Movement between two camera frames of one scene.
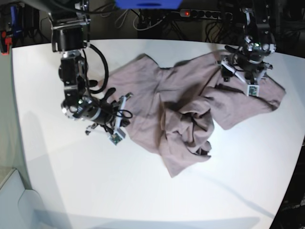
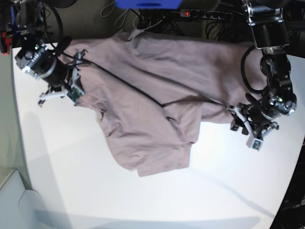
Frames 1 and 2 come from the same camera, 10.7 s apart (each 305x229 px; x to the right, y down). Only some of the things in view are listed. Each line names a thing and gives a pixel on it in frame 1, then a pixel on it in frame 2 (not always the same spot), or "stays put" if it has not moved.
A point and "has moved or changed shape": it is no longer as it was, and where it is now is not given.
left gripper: (110, 114) -> (70, 78)
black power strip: (207, 14) stays put
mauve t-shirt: (172, 109) has moved or changed shape
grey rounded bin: (20, 208) stays put
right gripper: (249, 72) -> (257, 124)
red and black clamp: (5, 43) stays put
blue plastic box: (148, 4) stays put
